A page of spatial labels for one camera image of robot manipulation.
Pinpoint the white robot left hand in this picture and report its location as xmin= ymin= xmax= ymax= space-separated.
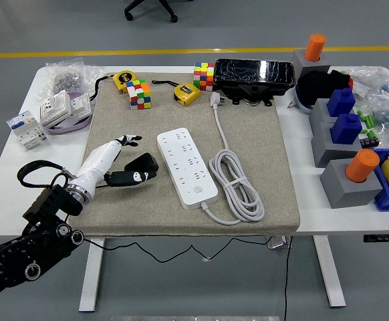
xmin=70 ymin=134 xmax=159 ymax=201

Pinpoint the black power adapter plug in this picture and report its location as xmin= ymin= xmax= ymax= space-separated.
xmin=124 ymin=152 xmax=159 ymax=175

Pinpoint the white power strip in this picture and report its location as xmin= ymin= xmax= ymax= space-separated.
xmin=156 ymin=126 xmax=220 ymax=211

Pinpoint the multicolour puzzle cube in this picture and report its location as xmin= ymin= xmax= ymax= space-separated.
xmin=193 ymin=62 xmax=215 ymax=92
xmin=126 ymin=78 xmax=152 ymax=110

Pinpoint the white circuit breaker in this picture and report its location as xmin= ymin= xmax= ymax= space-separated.
xmin=6 ymin=110 xmax=50 ymax=150

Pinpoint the yellow tape measure round label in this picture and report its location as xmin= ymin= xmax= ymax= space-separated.
xmin=90 ymin=70 xmax=135 ymax=101

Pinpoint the clear bag of metal nuts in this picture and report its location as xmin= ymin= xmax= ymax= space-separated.
xmin=33 ymin=58 xmax=104 ymax=101

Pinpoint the yellow tape measure square label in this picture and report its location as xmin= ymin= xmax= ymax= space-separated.
xmin=151 ymin=79 xmax=201 ymax=107

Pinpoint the grey-brown mat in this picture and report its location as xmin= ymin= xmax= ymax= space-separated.
xmin=69 ymin=72 xmax=301 ymax=237

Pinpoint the black office chair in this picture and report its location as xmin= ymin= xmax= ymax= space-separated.
xmin=124 ymin=0 xmax=178 ymax=23

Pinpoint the black cracked glossy box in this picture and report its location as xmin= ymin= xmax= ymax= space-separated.
xmin=213 ymin=58 xmax=297 ymax=108

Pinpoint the grey square block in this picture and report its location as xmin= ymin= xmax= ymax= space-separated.
xmin=319 ymin=159 xmax=384 ymax=209
xmin=308 ymin=98 xmax=339 ymax=126
xmin=310 ymin=122 xmax=364 ymax=168
xmin=291 ymin=49 xmax=332 ymax=80

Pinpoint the white table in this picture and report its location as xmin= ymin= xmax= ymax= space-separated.
xmin=0 ymin=66 xmax=389 ymax=312

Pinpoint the orange cylinder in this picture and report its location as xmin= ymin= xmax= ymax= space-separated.
xmin=345 ymin=148 xmax=381 ymax=184
xmin=304 ymin=33 xmax=327 ymax=63

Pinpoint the blue block with knob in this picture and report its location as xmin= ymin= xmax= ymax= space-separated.
xmin=330 ymin=113 xmax=363 ymax=145
xmin=326 ymin=87 xmax=356 ymax=118

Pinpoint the clear bag of blue parts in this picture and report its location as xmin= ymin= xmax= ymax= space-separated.
xmin=348 ymin=65 xmax=389 ymax=101
xmin=364 ymin=95 xmax=389 ymax=134

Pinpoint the purple tape ring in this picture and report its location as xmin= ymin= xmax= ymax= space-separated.
xmin=43 ymin=92 xmax=92 ymax=135

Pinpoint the white wall switch panel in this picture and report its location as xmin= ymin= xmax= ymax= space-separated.
xmin=69 ymin=93 xmax=92 ymax=116

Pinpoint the white wall socket panel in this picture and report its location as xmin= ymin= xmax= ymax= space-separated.
xmin=39 ymin=90 xmax=72 ymax=127

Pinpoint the thin black adapter cord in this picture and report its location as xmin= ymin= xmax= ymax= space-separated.
xmin=77 ymin=233 xmax=272 ymax=263

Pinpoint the grey power strip cord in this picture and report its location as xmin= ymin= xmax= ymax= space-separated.
xmin=199 ymin=92 xmax=266 ymax=225

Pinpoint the metal bracket under table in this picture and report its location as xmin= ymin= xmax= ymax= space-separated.
xmin=267 ymin=235 xmax=293 ymax=250

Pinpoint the hanging black cable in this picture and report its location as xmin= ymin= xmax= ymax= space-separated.
xmin=283 ymin=235 xmax=291 ymax=321

